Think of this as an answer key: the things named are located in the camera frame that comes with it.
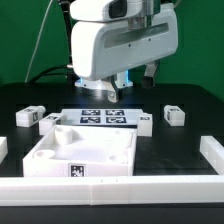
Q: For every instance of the white left fence block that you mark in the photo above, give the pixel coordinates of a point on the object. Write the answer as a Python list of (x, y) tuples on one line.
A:
[(3, 148)]

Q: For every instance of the white fence block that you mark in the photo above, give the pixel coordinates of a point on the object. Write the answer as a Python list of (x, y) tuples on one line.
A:
[(3, 148), (213, 152)]

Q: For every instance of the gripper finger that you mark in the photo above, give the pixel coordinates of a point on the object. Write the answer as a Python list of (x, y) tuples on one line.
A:
[(111, 88), (148, 80)]

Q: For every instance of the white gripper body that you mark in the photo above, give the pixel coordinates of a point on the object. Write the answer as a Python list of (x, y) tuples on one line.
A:
[(100, 50)]

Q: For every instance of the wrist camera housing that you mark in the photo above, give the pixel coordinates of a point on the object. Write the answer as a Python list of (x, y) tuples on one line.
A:
[(98, 10)]

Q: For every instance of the white square tabletop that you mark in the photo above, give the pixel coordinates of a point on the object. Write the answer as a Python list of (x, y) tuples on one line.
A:
[(82, 151)]

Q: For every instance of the white marker base plate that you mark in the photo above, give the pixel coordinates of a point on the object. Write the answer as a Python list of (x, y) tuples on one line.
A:
[(102, 117)]

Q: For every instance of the white right fence block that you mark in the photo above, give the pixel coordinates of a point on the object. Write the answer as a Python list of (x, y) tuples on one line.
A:
[(213, 152)]

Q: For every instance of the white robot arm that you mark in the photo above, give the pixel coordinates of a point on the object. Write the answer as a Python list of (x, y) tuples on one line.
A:
[(139, 15)]

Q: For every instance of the white front fence wall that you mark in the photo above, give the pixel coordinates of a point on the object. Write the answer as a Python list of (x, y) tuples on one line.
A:
[(111, 190)]

